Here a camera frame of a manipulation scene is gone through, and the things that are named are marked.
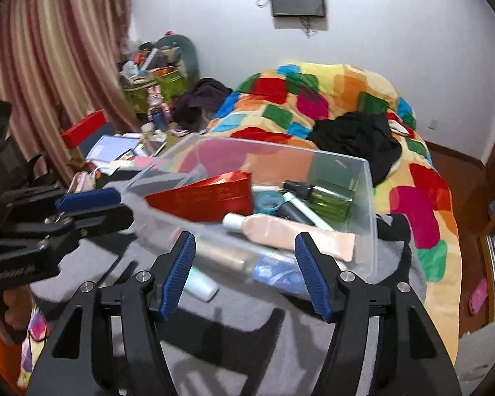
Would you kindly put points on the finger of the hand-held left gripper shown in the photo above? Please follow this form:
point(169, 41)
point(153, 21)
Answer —
point(103, 218)
point(88, 199)

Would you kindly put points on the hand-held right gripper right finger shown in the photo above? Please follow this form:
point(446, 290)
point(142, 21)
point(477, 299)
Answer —
point(313, 280)

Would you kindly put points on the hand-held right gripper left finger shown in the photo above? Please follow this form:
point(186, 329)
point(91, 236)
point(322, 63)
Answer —
point(175, 280)

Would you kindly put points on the clear plastic storage box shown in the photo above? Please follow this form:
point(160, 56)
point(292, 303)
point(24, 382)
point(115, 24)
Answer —
point(363, 231)

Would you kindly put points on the green spray bottle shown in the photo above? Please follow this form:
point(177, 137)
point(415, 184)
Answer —
point(330, 202)

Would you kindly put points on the red shiny packet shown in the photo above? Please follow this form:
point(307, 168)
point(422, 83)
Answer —
point(206, 198)

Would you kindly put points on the pink pouch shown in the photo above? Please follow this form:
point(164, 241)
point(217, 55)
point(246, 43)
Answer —
point(82, 181)

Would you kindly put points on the white and blue tube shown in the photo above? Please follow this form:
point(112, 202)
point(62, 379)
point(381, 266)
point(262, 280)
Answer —
point(272, 274)

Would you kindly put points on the blue white notebook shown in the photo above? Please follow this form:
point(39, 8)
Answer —
point(111, 148)

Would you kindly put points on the pink cosmetic tube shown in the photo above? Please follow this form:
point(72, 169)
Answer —
point(280, 231)

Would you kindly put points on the red box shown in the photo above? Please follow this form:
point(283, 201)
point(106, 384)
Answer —
point(84, 130)

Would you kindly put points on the grey black printed blanket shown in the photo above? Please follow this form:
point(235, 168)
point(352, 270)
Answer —
point(231, 330)

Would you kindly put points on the patterned colourful cloth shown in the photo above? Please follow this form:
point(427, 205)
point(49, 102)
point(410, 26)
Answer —
point(35, 338)

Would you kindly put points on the tape roll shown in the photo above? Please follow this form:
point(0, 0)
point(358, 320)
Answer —
point(260, 206)

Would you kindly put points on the blue bottle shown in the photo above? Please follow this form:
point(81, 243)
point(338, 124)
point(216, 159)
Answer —
point(161, 118)

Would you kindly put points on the pink bunny plush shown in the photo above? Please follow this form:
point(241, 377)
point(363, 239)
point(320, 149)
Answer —
point(156, 98)

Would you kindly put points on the colourful patchwork blanket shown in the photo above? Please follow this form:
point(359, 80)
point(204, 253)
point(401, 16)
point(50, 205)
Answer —
point(420, 214)

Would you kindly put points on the green basket of clutter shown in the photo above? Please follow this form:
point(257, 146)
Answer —
point(173, 84)

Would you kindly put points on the dark purple clothing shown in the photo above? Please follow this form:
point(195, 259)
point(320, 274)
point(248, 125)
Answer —
point(198, 99)

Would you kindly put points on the black clothing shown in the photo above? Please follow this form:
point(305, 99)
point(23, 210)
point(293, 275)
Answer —
point(354, 136)

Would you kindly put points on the striped pink curtain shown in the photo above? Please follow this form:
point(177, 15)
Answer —
point(57, 49)

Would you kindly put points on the pink clog shoe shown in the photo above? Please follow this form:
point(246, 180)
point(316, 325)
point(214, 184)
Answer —
point(478, 297)

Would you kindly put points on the grey green cushion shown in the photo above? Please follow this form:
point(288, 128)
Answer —
point(189, 57)

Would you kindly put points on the white plastic stool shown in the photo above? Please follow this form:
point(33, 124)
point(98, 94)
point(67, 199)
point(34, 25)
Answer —
point(478, 354)

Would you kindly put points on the wall socket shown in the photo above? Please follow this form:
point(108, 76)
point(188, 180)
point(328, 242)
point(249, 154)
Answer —
point(434, 123)

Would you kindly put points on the small wall monitor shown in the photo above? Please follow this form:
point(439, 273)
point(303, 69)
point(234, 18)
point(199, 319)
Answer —
point(297, 0)

